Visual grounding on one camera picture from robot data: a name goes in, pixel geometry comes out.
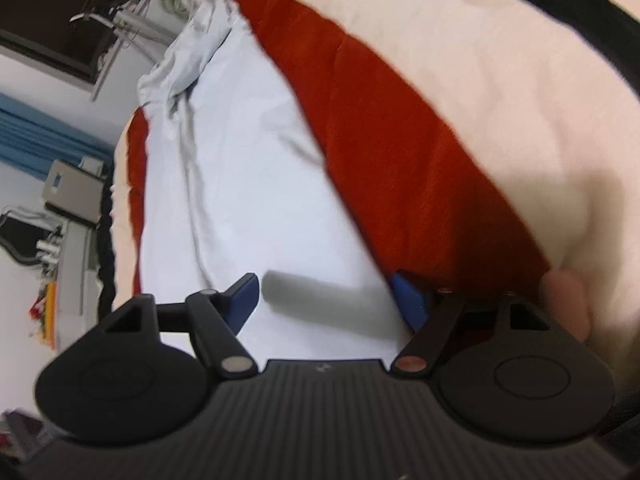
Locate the white t-shirt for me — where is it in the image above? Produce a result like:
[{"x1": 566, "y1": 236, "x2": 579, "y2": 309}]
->
[{"x1": 138, "y1": 0, "x2": 409, "y2": 363}]

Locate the person hand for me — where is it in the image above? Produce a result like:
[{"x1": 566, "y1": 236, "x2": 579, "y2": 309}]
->
[{"x1": 540, "y1": 269, "x2": 592, "y2": 342}]

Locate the white dressing table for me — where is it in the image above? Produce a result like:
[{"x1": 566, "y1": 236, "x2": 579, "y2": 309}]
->
[{"x1": 54, "y1": 221, "x2": 102, "y2": 353}]

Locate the orange box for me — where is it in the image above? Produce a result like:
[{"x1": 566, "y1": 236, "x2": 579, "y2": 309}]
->
[{"x1": 42, "y1": 282, "x2": 56, "y2": 349}]

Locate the striped fleece blanket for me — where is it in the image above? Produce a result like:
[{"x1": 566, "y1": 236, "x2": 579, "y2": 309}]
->
[{"x1": 112, "y1": 0, "x2": 639, "y2": 390}]

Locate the wavy vanity mirror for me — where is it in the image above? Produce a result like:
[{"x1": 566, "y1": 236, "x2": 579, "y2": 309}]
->
[{"x1": 1, "y1": 206, "x2": 62, "y2": 266}]

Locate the left blue curtain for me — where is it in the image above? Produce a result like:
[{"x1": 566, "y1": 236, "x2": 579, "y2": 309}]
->
[{"x1": 0, "y1": 94, "x2": 114, "y2": 181}]

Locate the garment steamer stand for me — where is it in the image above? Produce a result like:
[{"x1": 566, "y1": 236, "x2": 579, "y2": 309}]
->
[{"x1": 70, "y1": 0, "x2": 177, "y2": 102}]

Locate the dark window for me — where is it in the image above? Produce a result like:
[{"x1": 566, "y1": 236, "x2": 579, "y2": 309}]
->
[{"x1": 0, "y1": 0, "x2": 129, "y2": 84}]

